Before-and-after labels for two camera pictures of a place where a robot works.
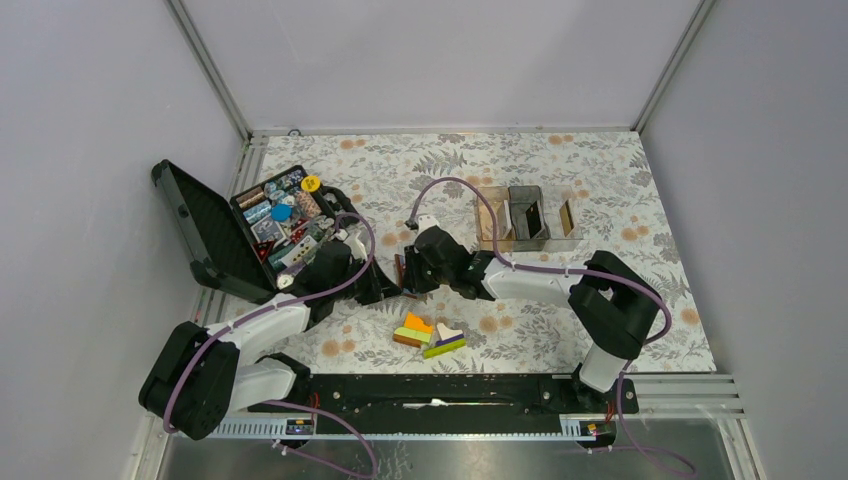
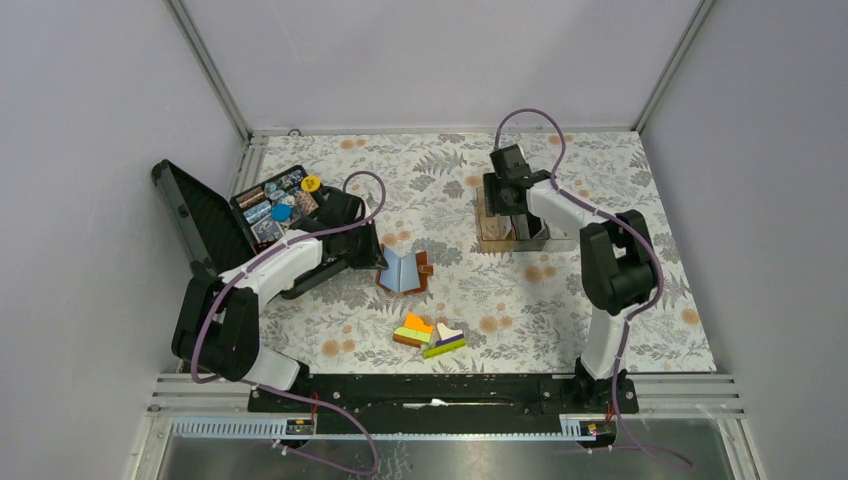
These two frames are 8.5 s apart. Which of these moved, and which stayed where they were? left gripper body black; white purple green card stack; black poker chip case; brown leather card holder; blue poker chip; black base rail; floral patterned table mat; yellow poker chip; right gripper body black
Moved: right gripper body black; brown leather card holder; left gripper body black
Stayed: yellow poker chip; blue poker chip; floral patterned table mat; black base rail; white purple green card stack; black poker chip case
